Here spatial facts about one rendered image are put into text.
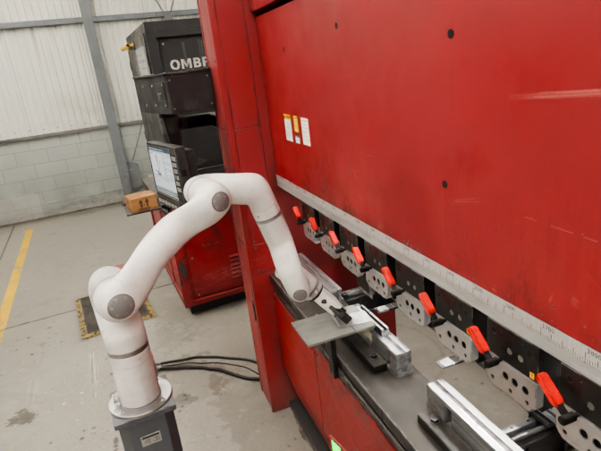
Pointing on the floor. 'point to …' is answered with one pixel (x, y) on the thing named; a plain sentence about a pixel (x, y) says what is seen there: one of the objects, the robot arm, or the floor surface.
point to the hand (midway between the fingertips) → (343, 314)
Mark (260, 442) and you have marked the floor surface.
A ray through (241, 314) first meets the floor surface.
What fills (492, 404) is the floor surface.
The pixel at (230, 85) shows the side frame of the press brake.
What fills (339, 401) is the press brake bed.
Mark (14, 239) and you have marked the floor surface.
